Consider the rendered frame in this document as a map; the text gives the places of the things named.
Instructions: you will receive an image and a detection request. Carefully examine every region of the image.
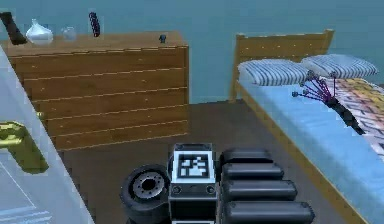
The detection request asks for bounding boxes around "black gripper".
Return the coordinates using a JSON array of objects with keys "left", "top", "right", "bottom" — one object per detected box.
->
[{"left": 119, "top": 163, "right": 173, "bottom": 224}]

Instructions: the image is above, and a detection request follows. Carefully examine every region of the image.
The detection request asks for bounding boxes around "brown wooden chest of drawers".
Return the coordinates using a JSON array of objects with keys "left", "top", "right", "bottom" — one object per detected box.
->
[{"left": 0, "top": 30, "right": 190, "bottom": 152}]

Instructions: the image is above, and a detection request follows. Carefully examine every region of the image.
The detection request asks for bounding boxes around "white room door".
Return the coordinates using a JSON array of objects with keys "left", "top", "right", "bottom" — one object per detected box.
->
[{"left": 0, "top": 44, "right": 96, "bottom": 224}]

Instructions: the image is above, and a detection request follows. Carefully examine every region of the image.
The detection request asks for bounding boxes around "wooden bed with blue sheet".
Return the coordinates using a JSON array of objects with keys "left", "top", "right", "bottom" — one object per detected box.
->
[{"left": 229, "top": 28, "right": 384, "bottom": 224}]

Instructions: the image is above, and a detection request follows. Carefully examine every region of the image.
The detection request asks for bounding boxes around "clear glass bowl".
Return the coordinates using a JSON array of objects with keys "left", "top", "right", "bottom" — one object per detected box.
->
[{"left": 61, "top": 26, "right": 78, "bottom": 42}]

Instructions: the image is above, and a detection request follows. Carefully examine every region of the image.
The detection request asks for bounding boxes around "striped white pillow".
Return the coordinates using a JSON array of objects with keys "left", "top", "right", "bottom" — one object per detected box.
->
[
  {"left": 237, "top": 58, "right": 310, "bottom": 87},
  {"left": 300, "top": 53, "right": 379, "bottom": 80}
]

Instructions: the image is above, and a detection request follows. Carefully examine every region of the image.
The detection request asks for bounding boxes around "white round vase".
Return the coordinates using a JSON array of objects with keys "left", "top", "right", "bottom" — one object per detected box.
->
[{"left": 25, "top": 18, "right": 54, "bottom": 47}]

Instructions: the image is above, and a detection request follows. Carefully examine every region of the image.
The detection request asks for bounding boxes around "black slanted bar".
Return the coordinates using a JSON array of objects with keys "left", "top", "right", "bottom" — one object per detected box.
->
[{"left": 0, "top": 11, "right": 28, "bottom": 46}]

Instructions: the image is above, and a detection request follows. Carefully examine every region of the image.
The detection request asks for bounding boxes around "black purple scalp massager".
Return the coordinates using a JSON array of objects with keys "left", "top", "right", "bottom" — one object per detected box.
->
[{"left": 291, "top": 70, "right": 366, "bottom": 136}]

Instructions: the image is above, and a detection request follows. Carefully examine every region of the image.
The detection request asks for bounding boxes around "patterned colourful blanket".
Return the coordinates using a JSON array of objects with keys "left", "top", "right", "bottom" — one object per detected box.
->
[{"left": 324, "top": 77, "right": 384, "bottom": 163}]

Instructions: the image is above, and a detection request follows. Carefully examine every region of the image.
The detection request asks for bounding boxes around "gold door handle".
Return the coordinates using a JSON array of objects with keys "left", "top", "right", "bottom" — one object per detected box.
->
[{"left": 0, "top": 120, "right": 50, "bottom": 175}]

